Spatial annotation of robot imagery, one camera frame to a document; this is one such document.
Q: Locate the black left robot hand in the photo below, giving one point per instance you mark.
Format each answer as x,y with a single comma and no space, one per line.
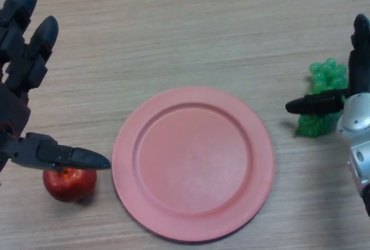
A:
31,67

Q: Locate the green grapes bunch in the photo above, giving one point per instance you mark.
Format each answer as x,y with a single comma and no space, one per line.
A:
326,73

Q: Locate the pink round plate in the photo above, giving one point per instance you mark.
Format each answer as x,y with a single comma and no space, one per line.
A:
192,163

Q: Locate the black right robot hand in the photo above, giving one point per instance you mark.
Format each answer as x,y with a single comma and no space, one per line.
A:
318,103

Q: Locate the red apple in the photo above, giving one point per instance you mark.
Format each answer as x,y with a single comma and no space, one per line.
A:
69,185

